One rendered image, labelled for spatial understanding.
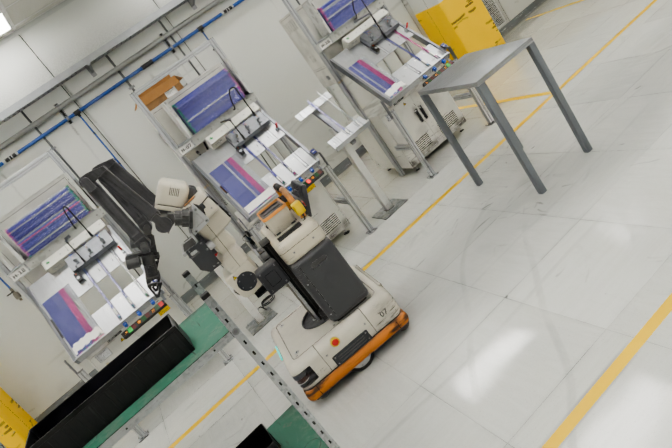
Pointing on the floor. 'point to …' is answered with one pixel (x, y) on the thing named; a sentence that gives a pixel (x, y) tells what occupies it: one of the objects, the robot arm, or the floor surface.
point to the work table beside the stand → (480, 67)
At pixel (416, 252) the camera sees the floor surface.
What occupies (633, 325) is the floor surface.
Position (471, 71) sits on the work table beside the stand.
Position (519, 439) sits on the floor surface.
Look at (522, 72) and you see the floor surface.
